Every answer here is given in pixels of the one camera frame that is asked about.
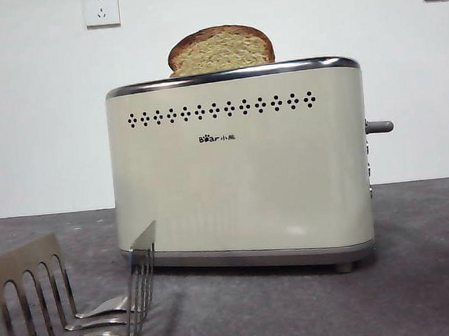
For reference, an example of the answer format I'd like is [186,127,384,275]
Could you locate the grey toaster lever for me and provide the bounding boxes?
[364,118,396,135]

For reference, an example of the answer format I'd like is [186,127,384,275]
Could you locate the stainless steel toast rack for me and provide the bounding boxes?
[0,219,167,336]

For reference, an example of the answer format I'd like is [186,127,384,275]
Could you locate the toasted bread slice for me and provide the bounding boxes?
[164,21,277,78]

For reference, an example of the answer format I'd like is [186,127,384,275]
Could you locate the cream toaster with chrome top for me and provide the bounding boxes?
[102,52,380,294]

